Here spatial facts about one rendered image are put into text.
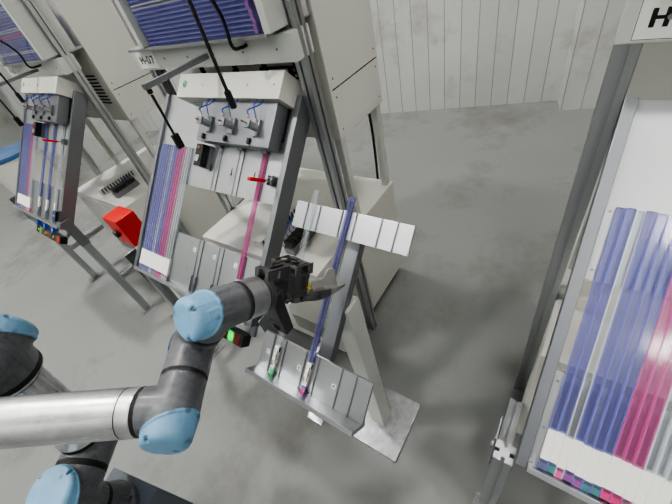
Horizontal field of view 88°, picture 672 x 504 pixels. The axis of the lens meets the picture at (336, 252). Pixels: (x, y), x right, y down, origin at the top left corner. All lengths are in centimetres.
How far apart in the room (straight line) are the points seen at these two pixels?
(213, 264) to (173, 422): 75
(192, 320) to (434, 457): 123
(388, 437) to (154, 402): 116
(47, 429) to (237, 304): 32
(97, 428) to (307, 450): 114
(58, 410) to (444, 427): 133
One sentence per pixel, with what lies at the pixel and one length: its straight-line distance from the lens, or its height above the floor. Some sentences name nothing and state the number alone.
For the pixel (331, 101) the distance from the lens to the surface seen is 124.
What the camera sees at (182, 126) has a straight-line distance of 152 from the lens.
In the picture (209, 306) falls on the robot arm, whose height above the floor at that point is 117.
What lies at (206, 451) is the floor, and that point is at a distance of 188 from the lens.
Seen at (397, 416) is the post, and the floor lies 1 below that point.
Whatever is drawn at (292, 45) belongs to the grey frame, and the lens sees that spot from 104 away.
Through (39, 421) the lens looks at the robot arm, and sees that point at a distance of 71.
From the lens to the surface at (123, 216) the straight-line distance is 193.
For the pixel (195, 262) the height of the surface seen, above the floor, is 80.
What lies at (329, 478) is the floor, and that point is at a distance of 163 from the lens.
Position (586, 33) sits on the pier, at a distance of 355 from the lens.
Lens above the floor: 155
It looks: 42 degrees down
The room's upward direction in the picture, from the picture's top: 17 degrees counter-clockwise
